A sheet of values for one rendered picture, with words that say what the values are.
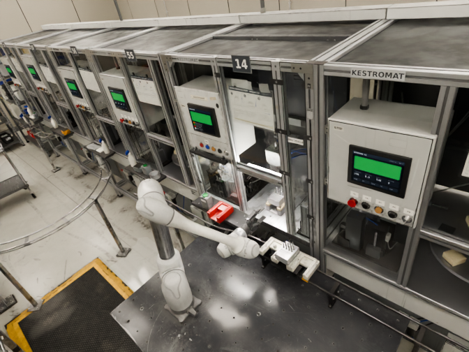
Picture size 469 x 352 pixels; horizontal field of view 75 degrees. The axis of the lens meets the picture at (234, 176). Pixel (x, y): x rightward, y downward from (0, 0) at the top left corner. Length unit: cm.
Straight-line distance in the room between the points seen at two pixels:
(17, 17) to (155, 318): 772
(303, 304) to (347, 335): 29
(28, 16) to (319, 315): 838
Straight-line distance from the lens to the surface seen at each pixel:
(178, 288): 196
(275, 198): 220
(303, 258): 202
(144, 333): 218
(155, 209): 160
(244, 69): 163
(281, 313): 203
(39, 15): 903
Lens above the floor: 243
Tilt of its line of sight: 34 degrees down
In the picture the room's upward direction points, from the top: 11 degrees counter-clockwise
